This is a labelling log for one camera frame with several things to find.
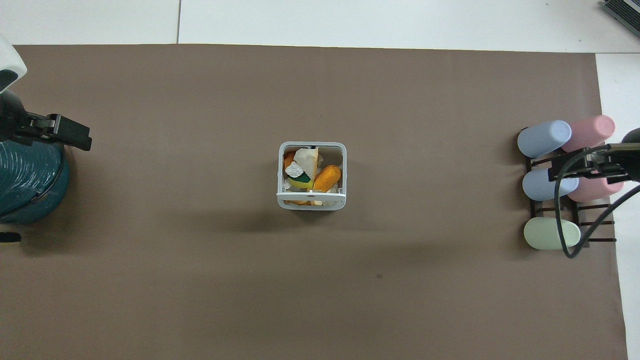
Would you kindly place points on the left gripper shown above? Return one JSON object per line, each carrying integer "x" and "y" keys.
{"x": 11, "y": 120}

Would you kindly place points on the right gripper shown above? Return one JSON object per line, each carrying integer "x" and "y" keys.
{"x": 633, "y": 160}

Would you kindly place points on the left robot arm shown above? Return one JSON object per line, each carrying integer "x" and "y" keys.
{"x": 9, "y": 60}

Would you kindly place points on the grey square trash can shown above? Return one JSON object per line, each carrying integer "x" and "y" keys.
{"x": 331, "y": 155}

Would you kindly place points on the pink cup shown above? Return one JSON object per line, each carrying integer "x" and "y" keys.
{"x": 592, "y": 131}
{"x": 600, "y": 190}

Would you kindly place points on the teal ribbed round container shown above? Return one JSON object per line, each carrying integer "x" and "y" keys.
{"x": 30, "y": 185}

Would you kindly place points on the dark brown cup rack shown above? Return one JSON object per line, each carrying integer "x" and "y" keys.
{"x": 595, "y": 225}

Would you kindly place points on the blue cup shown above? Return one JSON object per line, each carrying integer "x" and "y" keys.
{"x": 537, "y": 186}
{"x": 544, "y": 138}

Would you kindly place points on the pale green cup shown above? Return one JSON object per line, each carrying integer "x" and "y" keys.
{"x": 550, "y": 234}

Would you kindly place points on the grey laptop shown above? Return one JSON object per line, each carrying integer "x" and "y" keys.
{"x": 625, "y": 12}

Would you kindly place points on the yellow green sponge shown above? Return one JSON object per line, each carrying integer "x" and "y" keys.
{"x": 299, "y": 181}

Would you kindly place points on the orange bread roll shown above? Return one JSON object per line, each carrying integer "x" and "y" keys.
{"x": 327, "y": 178}

